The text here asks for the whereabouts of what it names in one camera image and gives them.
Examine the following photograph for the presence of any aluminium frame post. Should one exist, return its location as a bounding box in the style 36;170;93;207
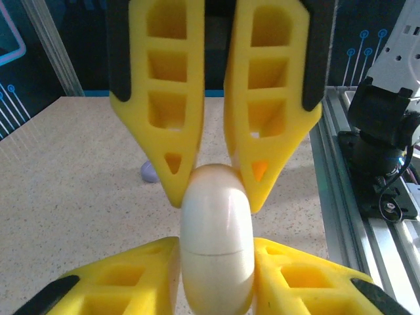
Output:
22;0;85;98

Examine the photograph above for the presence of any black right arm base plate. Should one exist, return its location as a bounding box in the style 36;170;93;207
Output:
359;177;420;224

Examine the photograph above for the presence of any wide aluminium frame rail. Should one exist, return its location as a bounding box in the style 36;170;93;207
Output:
310;85;420;315

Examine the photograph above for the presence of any thin black right base wire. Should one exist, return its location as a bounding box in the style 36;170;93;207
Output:
379;144;415;221

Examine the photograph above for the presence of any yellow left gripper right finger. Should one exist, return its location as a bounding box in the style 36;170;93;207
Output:
253;238;414;315

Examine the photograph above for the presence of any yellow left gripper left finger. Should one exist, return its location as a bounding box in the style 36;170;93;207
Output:
12;236;181;315

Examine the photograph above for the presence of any purple earbud charging case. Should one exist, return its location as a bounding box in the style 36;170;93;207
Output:
140;160;159;183

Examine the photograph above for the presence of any white earbud charging case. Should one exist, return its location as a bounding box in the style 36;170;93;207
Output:
179;163;256;315

